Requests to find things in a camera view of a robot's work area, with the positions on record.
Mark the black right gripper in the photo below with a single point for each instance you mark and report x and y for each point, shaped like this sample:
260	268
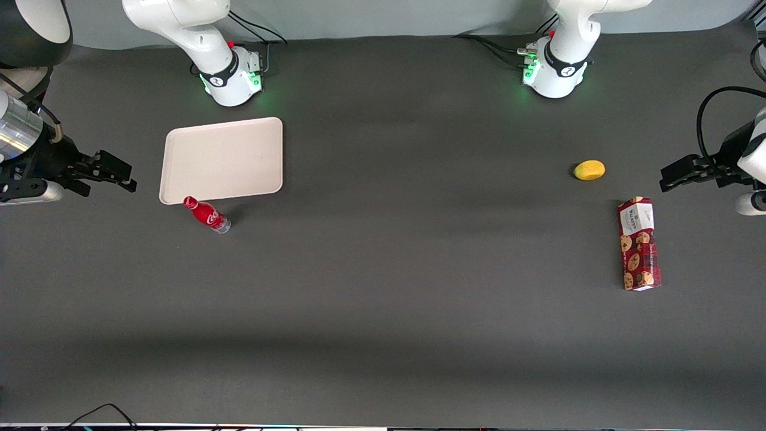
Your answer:
52	159

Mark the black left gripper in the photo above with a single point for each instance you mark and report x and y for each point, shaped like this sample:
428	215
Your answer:
726	152

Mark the red coke bottle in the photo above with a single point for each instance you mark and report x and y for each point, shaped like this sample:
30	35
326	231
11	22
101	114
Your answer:
208	215

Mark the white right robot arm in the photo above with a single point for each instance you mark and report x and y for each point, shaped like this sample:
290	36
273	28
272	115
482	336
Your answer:
197	36

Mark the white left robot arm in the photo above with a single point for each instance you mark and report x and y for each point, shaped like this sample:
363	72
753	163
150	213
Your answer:
568	54

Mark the beige plastic tray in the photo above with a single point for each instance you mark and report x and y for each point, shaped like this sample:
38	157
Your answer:
224	160

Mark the red cookie box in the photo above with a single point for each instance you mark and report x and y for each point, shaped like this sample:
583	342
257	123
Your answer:
639	245

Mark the yellow lemon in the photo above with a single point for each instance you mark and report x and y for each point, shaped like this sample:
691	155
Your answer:
589	170

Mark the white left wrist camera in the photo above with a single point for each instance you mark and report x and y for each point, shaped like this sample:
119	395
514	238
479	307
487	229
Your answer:
751	203

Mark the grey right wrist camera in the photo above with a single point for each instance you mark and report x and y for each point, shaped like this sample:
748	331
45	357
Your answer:
36	193

